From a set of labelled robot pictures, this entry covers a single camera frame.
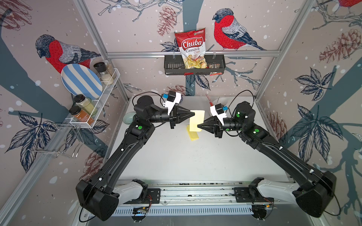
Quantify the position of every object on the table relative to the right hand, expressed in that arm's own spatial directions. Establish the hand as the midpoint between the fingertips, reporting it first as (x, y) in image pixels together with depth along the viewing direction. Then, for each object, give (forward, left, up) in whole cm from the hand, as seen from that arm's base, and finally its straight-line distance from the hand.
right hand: (198, 124), depth 61 cm
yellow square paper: (+15, +1, -35) cm, 38 cm away
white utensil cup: (+38, -20, -24) cm, 49 cm away
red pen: (+36, -11, -24) cm, 45 cm away
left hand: (+1, +2, +8) cm, 8 cm away
